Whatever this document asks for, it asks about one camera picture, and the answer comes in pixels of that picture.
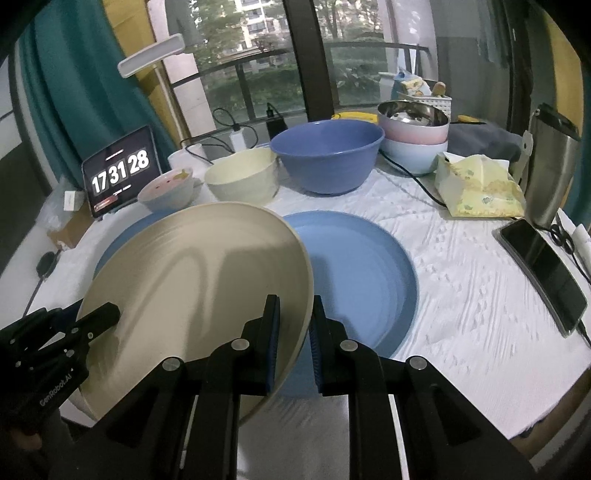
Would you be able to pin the large blue bowl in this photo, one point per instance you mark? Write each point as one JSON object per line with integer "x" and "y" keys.
{"x": 323, "y": 161}

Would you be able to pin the pink strawberry bowl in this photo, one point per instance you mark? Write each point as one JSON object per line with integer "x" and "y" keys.
{"x": 164, "y": 194}

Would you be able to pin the yellow curtain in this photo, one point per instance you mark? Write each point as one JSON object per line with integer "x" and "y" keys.
{"x": 565, "y": 78}

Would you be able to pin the steel tumbler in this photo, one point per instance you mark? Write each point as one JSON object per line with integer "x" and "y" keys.
{"x": 551, "y": 175}

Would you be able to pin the cream bowl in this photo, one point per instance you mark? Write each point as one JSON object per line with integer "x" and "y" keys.
{"x": 240, "y": 180}

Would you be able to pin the steel bowl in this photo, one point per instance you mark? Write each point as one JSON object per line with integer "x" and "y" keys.
{"x": 411, "y": 113}

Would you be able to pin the black phone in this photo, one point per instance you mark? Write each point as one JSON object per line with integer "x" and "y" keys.
{"x": 540, "y": 267}

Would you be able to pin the cardboard box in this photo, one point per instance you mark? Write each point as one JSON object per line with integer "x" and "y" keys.
{"x": 69, "y": 230}

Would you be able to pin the cream plate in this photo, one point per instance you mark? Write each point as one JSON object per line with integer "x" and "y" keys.
{"x": 194, "y": 277}

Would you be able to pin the black power adapter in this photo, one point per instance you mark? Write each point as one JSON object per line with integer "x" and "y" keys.
{"x": 276, "y": 127}

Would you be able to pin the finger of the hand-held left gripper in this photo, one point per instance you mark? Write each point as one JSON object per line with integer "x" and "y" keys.
{"x": 99, "y": 317}

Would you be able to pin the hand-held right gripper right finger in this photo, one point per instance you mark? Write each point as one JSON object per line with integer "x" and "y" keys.
{"x": 316, "y": 353}

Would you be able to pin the white charger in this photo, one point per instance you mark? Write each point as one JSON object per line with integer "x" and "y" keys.
{"x": 238, "y": 141}

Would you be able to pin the balcony railing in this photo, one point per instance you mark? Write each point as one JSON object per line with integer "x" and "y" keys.
{"x": 239, "y": 83}

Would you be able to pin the black round device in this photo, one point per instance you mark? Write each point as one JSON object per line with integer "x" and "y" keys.
{"x": 46, "y": 263}

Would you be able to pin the blue white packet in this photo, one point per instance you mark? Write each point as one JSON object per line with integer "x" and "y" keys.
{"x": 402, "y": 79}

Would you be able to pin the grey cloth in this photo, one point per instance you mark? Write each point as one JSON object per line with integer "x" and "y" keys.
{"x": 485, "y": 138}

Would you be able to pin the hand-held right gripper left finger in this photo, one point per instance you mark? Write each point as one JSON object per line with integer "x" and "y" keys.
{"x": 273, "y": 344}

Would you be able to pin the teal curtain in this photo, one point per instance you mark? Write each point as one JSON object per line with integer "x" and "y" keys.
{"x": 69, "y": 92}

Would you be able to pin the small yellow object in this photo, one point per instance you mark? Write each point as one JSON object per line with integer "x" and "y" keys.
{"x": 471, "y": 119}

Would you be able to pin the small white box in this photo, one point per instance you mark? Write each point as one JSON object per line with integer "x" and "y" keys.
{"x": 74, "y": 199}

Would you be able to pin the black window frame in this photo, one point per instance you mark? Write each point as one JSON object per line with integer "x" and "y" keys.
{"x": 309, "y": 55}

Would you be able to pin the tablet with clock display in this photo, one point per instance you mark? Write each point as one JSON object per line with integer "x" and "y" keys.
{"x": 120, "y": 170}

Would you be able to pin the white perforated basket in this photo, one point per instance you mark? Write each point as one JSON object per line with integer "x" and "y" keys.
{"x": 438, "y": 104}

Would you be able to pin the blue plate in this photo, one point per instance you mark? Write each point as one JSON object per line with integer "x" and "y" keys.
{"x": 115, "y": 244}
{"x": 360, "y": 286}

